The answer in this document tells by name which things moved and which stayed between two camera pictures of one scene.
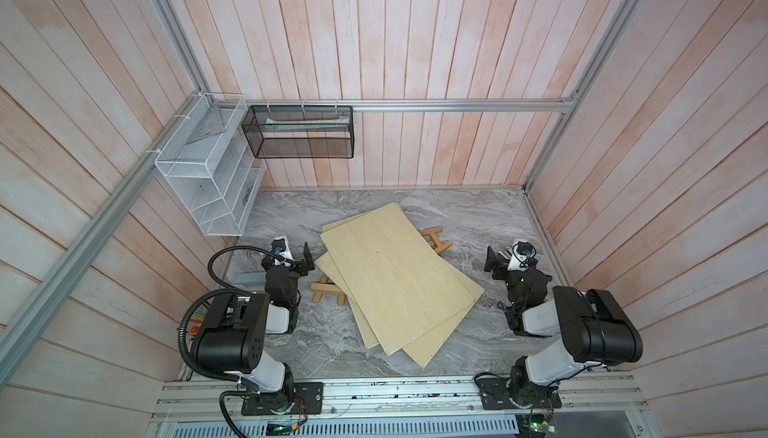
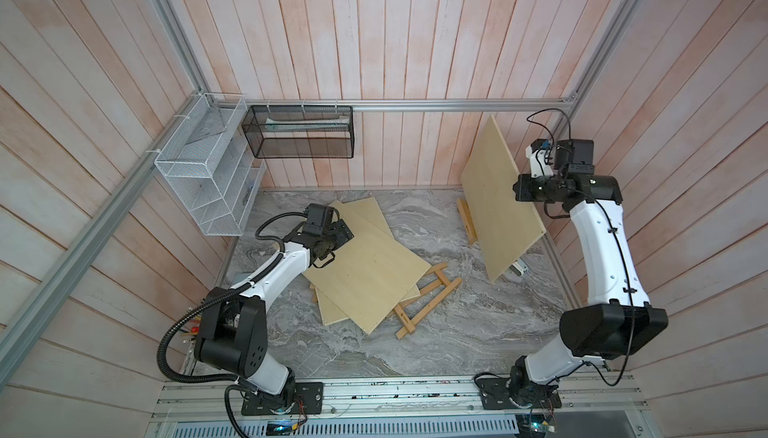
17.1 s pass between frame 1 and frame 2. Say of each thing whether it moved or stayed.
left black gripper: moved
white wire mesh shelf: stayed
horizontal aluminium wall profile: stayed
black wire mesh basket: stayed
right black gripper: moved
